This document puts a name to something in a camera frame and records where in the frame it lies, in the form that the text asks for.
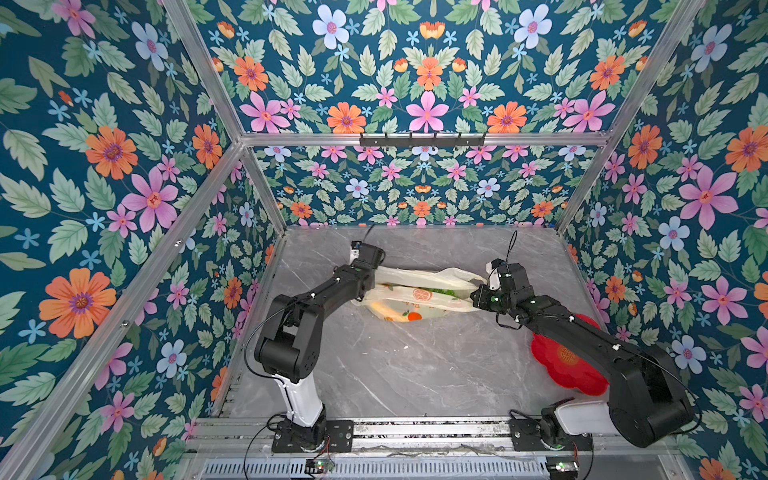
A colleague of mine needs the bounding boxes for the cream plastic bag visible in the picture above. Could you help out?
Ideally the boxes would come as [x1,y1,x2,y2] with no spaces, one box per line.
[352,266,487,323]

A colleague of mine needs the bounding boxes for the red flower-shaped plate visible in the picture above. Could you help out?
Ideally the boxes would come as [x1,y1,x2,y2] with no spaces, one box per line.
[530,332,609,397]

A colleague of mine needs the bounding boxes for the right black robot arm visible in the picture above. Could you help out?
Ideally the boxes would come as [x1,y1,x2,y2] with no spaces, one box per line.
[470,258,701,448]

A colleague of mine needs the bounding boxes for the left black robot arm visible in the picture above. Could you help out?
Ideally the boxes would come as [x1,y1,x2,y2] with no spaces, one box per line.
[254,240,386,428]

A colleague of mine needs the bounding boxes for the yellow fake banana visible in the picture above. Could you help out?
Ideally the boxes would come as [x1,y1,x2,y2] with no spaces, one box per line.
[367,302,403,322]

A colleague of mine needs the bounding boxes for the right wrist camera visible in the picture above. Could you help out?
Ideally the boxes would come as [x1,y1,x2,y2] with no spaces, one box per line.
[486,258,505,290]

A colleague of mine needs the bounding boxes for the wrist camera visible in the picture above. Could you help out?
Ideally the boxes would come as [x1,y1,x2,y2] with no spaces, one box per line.
[349,240,360,263]
[486,258,505,290]

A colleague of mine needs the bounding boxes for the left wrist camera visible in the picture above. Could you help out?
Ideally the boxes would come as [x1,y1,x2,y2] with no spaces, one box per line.
[349,240,360,263]

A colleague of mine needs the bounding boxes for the black hook rail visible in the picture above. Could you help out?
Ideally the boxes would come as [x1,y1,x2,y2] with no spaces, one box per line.
[358,132,486,149]

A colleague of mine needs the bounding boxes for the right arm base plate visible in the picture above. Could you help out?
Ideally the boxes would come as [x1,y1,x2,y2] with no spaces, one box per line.
[508,417,593,452]

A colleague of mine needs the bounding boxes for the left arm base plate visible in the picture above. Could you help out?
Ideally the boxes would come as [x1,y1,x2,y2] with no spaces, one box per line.
[271,420,355,454]

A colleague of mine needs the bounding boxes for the aluminium mounting rail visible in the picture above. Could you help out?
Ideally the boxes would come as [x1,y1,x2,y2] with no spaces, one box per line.
[175,416,693,479]

